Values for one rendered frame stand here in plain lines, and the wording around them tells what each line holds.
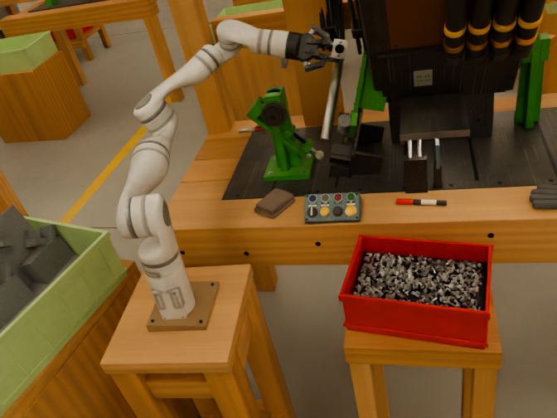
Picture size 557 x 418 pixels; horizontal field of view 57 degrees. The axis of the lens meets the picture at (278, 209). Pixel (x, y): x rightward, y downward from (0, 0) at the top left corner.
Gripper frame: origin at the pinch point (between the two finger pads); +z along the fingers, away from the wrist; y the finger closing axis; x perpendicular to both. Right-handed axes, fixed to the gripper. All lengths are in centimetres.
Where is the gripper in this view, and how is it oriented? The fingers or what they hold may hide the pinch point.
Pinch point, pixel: (336, 51)
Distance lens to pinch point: 154.0
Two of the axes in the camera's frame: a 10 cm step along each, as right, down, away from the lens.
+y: 1.8, -9.8, 0.7
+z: 9.8, 1.7, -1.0
